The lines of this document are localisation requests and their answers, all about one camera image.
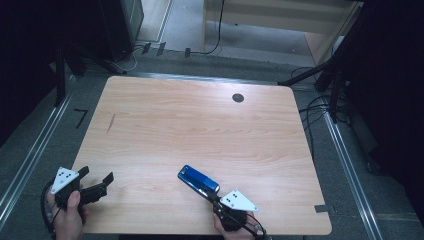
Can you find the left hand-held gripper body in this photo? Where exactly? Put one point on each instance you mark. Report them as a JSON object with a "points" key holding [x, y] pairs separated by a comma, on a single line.
{"points": [[63, 178]]}

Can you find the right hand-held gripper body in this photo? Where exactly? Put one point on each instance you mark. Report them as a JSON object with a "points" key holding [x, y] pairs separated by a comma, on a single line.
{"points": [[238, 201]]}

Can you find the person's right hand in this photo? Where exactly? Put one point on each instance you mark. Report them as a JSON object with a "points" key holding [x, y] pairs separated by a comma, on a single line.
{"points": [[233, 236]]}

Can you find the person's left hand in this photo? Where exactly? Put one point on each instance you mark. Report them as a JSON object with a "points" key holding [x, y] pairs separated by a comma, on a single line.
{"points": [[68, 223]]}

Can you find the angled black floor tape mark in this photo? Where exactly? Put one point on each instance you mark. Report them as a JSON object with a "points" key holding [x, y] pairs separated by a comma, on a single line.
{"points": [[81, 117]]}

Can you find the grey tape piece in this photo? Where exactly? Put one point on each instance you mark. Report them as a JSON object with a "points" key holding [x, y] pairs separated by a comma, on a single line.
{"points": [[321, 208]]}

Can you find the black metal stand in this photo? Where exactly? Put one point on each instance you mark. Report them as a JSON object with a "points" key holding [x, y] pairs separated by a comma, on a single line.
{"points": [[335, 90], [60, 76]]}

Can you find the dark round table grommet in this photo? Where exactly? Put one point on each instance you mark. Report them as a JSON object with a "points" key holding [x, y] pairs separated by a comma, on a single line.
{"points": [[238, 98]]}

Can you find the black floor tape strip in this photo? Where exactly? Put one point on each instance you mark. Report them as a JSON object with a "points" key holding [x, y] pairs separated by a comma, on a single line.
{"points": [[146, 48], [161, 48]]}

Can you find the dark grey cabinet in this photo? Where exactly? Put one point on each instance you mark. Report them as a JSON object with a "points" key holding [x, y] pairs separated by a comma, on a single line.
{"points": [[121, 26]]}

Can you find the light wooden cabinet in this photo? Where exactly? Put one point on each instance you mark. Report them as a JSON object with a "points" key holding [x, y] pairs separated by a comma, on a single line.
{"points": [[283, 16]]}

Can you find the metal floor rail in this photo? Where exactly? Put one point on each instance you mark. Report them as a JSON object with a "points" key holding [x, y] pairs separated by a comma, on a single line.
{"points": [[33, 156], [350, 173]]}

